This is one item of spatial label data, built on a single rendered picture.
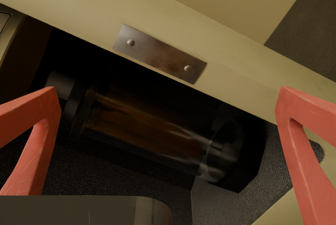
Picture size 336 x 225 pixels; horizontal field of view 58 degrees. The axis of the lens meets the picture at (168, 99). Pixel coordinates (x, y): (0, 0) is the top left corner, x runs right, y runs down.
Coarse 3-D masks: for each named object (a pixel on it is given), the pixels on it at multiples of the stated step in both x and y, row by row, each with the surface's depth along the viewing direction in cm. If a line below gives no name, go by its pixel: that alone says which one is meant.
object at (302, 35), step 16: (304, 0) 57; (320, 0) 52; (288, 16) 60; (304, 16) 55; (320, 16) 51; (272, 32) 64; (288, 32) 58; (304, 32) 53; (320, 32) 49; (272, 48) 61; (288, 48) 56; (304, 48) 51; (320, 48) 47; (304, 64) 50; (320, 64) 46
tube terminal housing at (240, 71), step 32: (0, 0) 21; (32, 0) 21; (64, 0) 21; (96, 0) 22; (128, 0) 25; (160, 0) 29; (96, 32) 22; (160, 32) 23; (192, 32) 26; (224, 32) 31; (224, 64) 24; (256, 64) 28; (288, 64) 33; (224, 96) 25; (256, 96) 25; (320, 96) 29; (288, 192) 32; (256, 224) 35; (288, 224) 35
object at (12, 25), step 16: (0, 16) 27; (16, 16) 28; (0, 32) 27; (16, 32) 27; (32, 32) 41; (48, 32) 42; (0, 48) 27; (16, 48) 41; (32, 48) 42; (0, 64) 27; (16, 64) 41; (32, 64) 43; (0, 80) 40; (16, 80) 41; (0, 96) 39; (16, 96) 41
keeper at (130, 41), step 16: (128, 32) 22; (112, 48) 23; (128, 48) 23; (144, 48) 23; (160, 48) 23; (176, 48) 23; (160, 64) 24; (176, 64) 24; (192, 64) 24; (192, 80) 24
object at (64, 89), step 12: (96, 60) 35; (60, 72) 35; (84, 72) 33; (48, 84) 34; (60, 84) 34; (72, 84) 35; (84, 84) 32; (60, 96) 35; (72, 96) 32; (72, 108) 32; (72, 120) 33
